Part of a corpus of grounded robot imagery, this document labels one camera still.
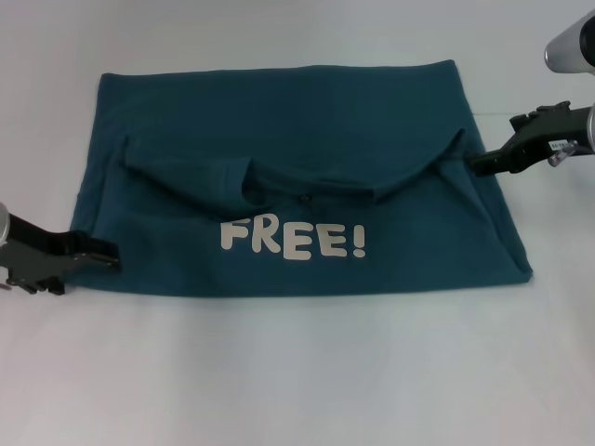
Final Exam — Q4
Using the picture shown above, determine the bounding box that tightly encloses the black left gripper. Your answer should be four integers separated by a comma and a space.
0, 210, 124, 296

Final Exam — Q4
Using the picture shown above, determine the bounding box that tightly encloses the teal blue t-shirt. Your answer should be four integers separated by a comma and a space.
66, 59, 534, 301

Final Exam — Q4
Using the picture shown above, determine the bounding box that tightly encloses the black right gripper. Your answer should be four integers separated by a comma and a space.
467, 99, 592, 178

